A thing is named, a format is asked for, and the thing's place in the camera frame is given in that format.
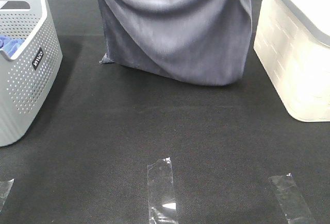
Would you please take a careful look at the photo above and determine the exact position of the right clear tape strip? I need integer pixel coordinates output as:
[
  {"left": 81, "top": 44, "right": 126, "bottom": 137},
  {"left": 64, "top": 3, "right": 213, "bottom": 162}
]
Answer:
[{"left": 268, "top": 173, "right": 316, "bottom": 224}]

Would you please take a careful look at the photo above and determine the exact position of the black table mat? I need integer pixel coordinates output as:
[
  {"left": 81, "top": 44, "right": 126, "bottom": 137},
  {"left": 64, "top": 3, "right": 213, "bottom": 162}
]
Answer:
[{"left": 1, "top": 0, "right": 329, "bottom": 223}]

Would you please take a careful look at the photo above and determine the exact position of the grey microfibre towel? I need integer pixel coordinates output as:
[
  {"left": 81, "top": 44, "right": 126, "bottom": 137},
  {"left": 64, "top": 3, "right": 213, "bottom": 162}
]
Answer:
[{"left": 97, "top": 0, "right": 253, "bottom": 86}]

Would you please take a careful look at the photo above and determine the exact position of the cream plastic storage basket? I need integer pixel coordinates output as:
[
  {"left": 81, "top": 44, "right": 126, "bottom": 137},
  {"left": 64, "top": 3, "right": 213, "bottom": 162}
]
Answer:
[{"left": 254, "top": 0, "right": 329, "bottom": 122}]

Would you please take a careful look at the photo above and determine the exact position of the grey perforated laundry basket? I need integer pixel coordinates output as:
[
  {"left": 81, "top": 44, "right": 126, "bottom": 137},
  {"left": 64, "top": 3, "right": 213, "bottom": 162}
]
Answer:
[{"left": 1, "top": 0, "right": 62, "bottom": 146}]

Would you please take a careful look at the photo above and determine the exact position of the clear tape strip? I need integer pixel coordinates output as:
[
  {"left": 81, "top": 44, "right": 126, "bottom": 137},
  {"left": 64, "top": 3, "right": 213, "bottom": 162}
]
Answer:
[
  {"left": 268, "top": 173, "right": 316, "bottom": 224},
  {"left": 0, "top": 179, "right": 14, "bottom": 212},
  {"left": 147, "top": 158, "right": 178, "bottom": 223}
]

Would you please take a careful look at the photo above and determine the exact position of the blue towel in basket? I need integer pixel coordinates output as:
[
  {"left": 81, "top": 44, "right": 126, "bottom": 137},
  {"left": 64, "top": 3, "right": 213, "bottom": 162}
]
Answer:
[{"left": 0, "top": 35, "right": 24, "bottom": 57}]

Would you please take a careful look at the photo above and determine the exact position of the left clear tape strip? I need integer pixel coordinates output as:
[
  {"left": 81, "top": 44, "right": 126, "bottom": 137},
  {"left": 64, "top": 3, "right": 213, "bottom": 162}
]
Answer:
[{"left": 0, "top": 179, "right": 14, "bottom": 212}]

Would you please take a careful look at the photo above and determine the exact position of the centre clear tape strip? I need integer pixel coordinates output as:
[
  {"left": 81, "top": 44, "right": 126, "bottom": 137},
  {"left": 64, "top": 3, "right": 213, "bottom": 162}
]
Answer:
[{"left": 147, "top": 158, "right": 178, "bottom": 223}]

